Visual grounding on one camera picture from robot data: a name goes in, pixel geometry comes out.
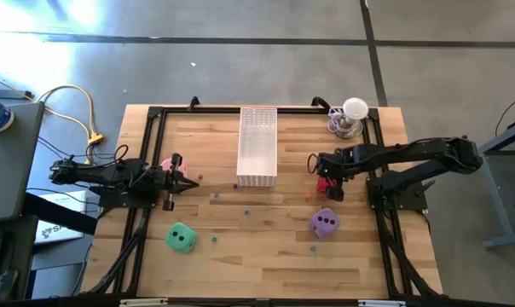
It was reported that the grey computer mouse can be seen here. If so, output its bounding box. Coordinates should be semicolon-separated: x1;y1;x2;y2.
0;269;20;302

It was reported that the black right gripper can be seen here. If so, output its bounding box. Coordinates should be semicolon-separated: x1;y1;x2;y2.
315;147;359;203

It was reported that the black aluminium table frame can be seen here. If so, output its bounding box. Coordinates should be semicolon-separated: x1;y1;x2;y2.
80;104;444;299

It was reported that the black desk crossbar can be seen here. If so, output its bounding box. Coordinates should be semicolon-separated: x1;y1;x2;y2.
22;192;99;236

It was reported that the grey-blue table frame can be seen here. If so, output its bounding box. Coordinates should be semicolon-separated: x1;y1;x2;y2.
478;117;515;252

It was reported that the white perforated basket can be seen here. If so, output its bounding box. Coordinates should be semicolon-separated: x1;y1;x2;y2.
235;106;279;188

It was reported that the white printed box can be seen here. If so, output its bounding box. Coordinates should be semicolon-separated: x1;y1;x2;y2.
33;189;90;246

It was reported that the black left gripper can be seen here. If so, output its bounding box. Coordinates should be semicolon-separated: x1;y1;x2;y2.
149;153;200;212

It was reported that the white mushroom table lamp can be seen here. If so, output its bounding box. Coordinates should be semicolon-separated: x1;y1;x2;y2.
333;96;370;140

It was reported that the large green foam die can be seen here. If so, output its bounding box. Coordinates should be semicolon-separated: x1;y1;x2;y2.
164;221;199;255

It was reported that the white coiled lamp cable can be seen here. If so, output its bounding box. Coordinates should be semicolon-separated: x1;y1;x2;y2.
327;107;348;134

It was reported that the large pink foam die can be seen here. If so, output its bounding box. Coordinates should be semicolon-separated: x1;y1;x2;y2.
160;156;189;178

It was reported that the grey side desk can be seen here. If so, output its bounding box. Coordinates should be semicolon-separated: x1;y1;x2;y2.
0;100;45;223

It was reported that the white front bracket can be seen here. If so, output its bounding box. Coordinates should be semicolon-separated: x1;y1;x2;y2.
358;299;407;307
119;298;169;307

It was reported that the large purple foam die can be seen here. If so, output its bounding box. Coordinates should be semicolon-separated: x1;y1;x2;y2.
310;207;341;239

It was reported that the yellow power cable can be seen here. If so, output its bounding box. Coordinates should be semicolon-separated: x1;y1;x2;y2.
35;84;106;167

